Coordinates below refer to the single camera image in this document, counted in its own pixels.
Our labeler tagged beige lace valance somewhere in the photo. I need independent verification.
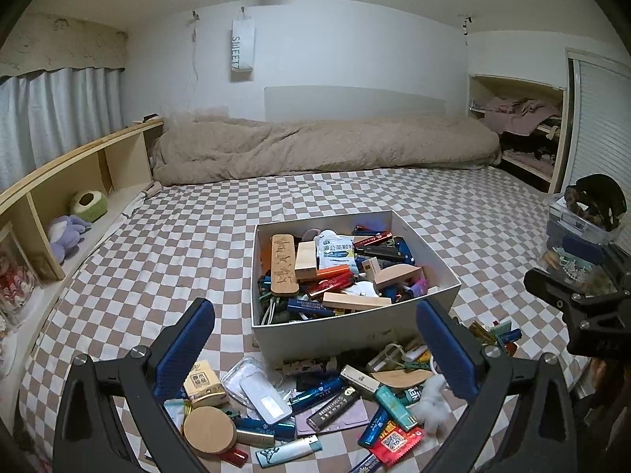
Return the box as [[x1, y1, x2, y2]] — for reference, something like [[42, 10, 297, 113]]
[[0, 14, 129, 77]]

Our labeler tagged black brown hair clip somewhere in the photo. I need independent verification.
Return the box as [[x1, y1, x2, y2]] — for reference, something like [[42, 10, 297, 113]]
[[564, 175, 627, 230]]

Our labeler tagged white curtain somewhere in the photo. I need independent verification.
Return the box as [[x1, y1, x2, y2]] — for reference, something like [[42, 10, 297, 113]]
[[0, 66, 124, 190]]

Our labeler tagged black lighter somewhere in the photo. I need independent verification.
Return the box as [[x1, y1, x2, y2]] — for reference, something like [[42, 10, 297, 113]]
[[306, 388, 358, 432]]

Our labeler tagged white slim box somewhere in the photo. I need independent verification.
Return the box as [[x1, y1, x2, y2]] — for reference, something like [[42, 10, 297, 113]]
[[340, 365, 383, 396]]

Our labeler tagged clear plastic storage box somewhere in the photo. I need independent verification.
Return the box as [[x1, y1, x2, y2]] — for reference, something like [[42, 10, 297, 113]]
[[540, 192, 631, 296]]

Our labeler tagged yellow small box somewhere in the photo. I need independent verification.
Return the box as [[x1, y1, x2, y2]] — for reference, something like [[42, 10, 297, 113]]
[[183, 361, 228, 407]]

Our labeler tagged purple plush toy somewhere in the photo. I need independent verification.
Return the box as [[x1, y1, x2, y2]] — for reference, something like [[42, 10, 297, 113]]
[[48, 214, 92, 264]]

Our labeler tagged round wooden disc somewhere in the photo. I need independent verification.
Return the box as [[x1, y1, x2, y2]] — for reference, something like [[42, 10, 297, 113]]
[[182, 405, 238, 460]]

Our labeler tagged doll display case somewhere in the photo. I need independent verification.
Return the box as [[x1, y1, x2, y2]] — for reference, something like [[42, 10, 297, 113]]
[[0, 222, 43, 326]]

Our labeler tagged wooden bedside shelf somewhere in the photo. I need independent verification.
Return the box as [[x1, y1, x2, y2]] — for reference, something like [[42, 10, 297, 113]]
[[0, 118, 166, 356]]

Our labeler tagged engraved wooden plaque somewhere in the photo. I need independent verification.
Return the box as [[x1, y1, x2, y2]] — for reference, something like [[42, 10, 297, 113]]
[[269, 233, 300, 299]]

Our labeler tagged flat wooden stick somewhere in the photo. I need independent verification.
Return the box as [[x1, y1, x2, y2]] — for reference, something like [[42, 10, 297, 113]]
[[321, 292, 392, 312]]

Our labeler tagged white lighter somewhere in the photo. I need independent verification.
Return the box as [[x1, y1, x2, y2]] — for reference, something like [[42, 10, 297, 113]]
[[288, 438, 322, 456]]

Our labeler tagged dark blue lighter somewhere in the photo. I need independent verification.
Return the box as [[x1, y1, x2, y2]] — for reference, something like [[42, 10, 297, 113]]
[[287, 298, 336, 318], [288, 377, 348, 407]]

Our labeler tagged lilac flat pouch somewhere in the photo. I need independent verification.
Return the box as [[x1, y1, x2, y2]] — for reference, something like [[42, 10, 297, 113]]
[[295, 397, 370, 434]]

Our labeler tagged dark red lighter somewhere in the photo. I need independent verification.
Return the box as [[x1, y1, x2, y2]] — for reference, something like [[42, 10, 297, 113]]
[[352, 231, 394, 250]]

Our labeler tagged wooden closet shelf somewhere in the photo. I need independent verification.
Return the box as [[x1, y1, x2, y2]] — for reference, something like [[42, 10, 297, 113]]
[[468, 75, 565, 193]]

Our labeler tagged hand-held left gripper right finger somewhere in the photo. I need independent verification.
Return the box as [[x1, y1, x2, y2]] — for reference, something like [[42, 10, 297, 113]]
[[415, 298, 577, 473]]

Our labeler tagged green plush toy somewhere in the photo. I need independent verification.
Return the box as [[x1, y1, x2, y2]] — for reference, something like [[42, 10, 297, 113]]
[[69, 191, 109, 222]]

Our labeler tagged hanging white paper bag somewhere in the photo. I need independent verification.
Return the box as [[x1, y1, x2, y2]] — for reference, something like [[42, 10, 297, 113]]
[[230, 7, 256, 82]]

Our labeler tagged white grey small device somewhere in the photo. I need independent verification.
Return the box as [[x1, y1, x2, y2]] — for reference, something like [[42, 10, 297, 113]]
[[366, 347, 405, 372]]

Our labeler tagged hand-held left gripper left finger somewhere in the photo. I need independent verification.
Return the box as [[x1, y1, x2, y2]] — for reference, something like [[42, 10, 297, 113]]
[[53, 297, 216, 473]]

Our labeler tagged pile of dark clothes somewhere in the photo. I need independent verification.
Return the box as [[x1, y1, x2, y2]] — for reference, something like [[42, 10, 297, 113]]
[[500, 135, 558, 163]]

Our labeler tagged white patterned flat box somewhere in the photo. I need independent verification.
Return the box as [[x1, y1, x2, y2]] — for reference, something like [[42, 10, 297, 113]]
[[283, 358, 332, 375]]

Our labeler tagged brown white checkered blanket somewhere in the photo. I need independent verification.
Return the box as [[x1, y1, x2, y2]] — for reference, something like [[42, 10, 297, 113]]
[[20, 168, 592, 473]]

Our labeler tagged teal lighter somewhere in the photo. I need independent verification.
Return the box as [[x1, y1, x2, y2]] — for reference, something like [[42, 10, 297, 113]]
[[375, 385, 420, 432]]

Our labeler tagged white slatted door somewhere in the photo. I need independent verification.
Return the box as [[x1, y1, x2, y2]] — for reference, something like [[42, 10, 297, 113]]
[[567, 49, 631, 193]]

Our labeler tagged small red lighter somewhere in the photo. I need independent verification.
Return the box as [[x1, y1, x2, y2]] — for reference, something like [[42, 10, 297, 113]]
[[217, 448, 250, 471]]

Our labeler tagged light wooden block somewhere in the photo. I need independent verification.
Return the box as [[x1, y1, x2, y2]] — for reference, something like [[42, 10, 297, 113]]
[[295, 241, 317, 281]]

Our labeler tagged white shoe box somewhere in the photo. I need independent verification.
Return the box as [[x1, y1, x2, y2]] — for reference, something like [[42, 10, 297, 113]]
[[250, 209, 463, 363]]

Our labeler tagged pile of pink grey clothes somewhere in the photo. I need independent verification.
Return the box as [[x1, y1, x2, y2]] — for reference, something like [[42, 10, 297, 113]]
[[480, 97, 563, 136]]

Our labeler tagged clear plastic packet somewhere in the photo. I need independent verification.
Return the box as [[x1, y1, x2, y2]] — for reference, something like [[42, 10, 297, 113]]
[[221, 357, 284, 405]]

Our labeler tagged gold metal bar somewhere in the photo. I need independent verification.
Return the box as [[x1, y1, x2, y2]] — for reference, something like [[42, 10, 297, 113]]
[[468, 322, 496, 344]]

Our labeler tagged white flat case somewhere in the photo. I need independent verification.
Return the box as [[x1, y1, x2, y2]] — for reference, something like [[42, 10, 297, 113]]
[[246, 384, 293, 425]]

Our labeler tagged white blue packet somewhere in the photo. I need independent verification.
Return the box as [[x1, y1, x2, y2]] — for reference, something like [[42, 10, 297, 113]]
[[317, 234, 357, 271]]

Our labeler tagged red snack packet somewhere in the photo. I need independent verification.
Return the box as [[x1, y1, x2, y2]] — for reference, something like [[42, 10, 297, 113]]
[[370, 426, 426, 469]]

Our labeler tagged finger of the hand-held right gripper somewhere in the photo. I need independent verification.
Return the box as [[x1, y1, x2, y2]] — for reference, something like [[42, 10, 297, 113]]
[[562, 235, 624, 292], [523, 267, 631, 316]]

